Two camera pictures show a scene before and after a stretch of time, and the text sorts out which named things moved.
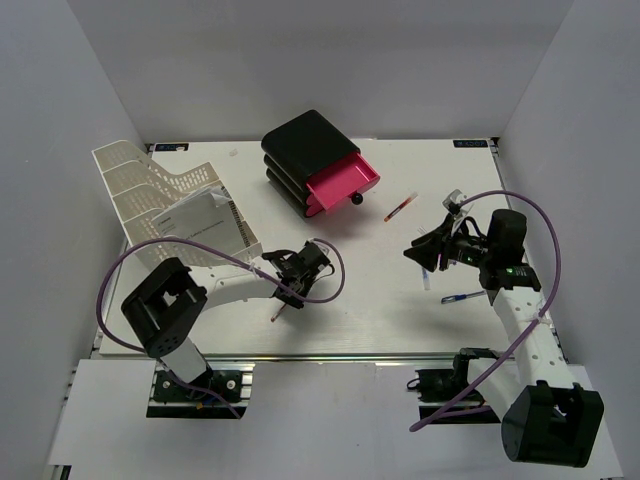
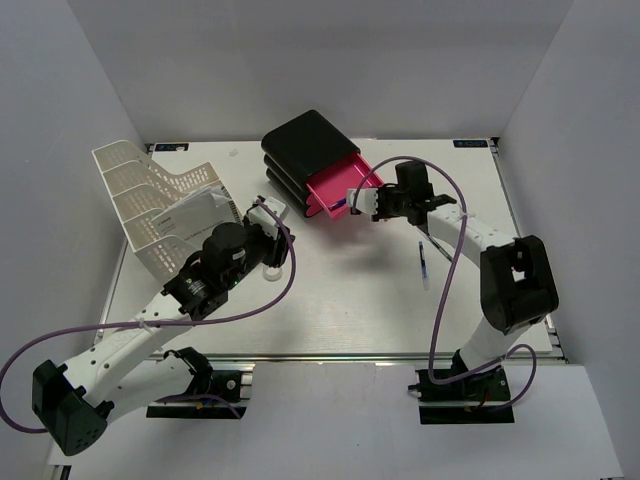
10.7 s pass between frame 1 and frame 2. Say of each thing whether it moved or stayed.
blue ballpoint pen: moved
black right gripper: moved
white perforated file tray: stayed
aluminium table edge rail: stayed
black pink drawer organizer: stayed
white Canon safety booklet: stayed
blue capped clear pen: stayed
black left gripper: moved
